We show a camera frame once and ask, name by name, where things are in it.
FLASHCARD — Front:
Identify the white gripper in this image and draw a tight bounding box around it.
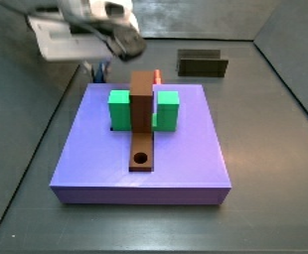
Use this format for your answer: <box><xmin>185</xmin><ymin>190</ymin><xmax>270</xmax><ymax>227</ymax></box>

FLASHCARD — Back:
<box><xmin>29</xmin><ymin>18</ymin><xmax>112</xmax><ymax>81</ymax></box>

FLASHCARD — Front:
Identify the blue peg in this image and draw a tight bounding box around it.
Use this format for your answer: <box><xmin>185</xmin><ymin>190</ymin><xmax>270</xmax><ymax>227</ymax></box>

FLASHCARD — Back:
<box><xmin>93</xmin><ymin>62</ymin><xmax>108</xmax><ymax>83</ymax></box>

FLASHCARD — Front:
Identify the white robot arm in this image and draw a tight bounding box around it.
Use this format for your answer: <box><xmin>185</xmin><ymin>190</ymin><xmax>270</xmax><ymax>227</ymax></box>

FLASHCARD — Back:
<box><xmin>0</xmin><ymin>0</ymin><xmax>146</xmax><ymax>82</ymax></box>

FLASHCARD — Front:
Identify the black angled fixture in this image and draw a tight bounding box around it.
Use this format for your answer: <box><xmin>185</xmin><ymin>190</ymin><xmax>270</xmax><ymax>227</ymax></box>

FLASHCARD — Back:
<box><xmin>176</xmin><ymin>49</ymin><xmax>229</xmax><ymax>77</ymax></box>

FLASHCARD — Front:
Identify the red peg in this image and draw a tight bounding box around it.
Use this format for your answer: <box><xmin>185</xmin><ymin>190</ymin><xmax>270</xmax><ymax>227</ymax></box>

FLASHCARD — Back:
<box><xmin>154</xmin><ymin>69</ymin><xmax>162</xmax><ymax>84</ymax></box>

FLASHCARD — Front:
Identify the brown T-shaped piece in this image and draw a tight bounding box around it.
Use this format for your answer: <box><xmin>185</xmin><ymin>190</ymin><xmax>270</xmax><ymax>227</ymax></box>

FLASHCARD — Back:
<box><xmin>128</xmin><ymin>71</ymin><xmax>154</xmax><ymax>172</ymax></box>

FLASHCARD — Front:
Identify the green U-shaped block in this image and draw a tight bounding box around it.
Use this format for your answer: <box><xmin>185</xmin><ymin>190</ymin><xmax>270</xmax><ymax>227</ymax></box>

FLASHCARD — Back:
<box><xmin>107</xmin><ymin>90</ymin><xmax>179</xmax><ymax>132</ymax></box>

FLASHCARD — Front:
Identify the purple base block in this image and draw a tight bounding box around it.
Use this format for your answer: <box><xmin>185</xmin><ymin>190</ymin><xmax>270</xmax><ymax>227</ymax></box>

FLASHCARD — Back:
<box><xmin>49</xmin><ymin>84</ymin><xmax>231</xmax><ymax>204</ymax></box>

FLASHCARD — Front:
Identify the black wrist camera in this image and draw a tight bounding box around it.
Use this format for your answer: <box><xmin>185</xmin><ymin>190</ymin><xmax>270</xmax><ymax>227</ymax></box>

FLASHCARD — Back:
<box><xmin>97</xmin><ymin>24</ymin><xmax>146</xmax><ymax>62</ymax></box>

